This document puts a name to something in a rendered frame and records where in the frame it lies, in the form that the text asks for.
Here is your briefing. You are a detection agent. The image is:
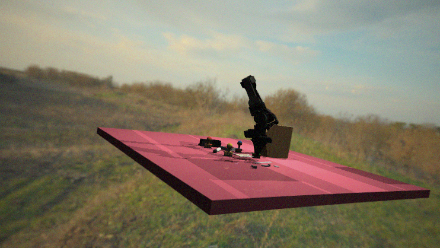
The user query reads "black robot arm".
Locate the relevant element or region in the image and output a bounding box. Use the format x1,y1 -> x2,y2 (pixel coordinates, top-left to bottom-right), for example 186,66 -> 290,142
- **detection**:
240,75 -> 278,138

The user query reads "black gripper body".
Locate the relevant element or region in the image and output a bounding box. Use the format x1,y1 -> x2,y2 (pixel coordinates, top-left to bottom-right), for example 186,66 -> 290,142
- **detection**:
248,123 -> 272,143

